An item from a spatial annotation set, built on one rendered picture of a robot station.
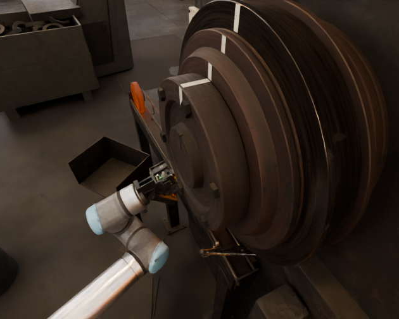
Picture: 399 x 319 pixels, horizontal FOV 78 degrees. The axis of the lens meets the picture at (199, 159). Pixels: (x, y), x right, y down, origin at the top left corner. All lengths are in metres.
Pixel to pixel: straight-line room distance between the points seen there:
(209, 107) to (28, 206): 1.87
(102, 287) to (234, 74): 0.64
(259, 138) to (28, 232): 1.79
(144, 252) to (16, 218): 1.40
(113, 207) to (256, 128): 0.55
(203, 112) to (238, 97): 0.05
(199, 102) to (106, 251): 1.42
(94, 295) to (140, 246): 0.17
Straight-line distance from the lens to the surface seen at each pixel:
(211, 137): 0.32
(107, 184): 1.15
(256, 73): 0.32
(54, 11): 3.12
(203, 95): 0.35
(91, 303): 0.78
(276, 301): 0.67
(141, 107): 1.54
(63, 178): 2.17
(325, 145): 0.29
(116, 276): 0.79
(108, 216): 0.78
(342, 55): 0.34
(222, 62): 0.36
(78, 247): 1.75
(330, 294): 0.64
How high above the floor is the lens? 1.42
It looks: 44 degrees down
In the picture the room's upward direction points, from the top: straight up
